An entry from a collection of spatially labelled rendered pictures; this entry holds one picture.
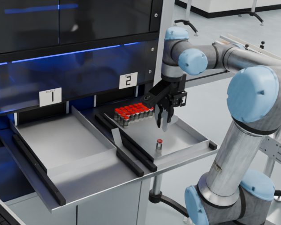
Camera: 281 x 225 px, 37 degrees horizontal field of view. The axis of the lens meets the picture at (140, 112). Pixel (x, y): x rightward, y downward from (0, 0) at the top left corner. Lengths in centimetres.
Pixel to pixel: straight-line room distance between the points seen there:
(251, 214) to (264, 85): 50
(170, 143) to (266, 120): 71
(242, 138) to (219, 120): 263
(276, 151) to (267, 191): 121
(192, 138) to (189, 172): 131
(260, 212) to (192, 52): 50
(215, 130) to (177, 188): 85
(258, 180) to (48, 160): 69
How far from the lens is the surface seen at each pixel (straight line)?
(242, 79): 91
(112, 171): 142
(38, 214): 186
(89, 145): 153
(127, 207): 214
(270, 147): 247
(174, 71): 135
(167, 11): 170
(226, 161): 105
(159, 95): 137
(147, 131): 163
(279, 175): 315
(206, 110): 373
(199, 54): 122
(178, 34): 131
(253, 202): 125
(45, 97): 154
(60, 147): 152
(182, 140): 161
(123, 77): 168
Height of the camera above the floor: 175
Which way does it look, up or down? 29 degrees down
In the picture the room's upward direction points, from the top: 6 degrees clockwise
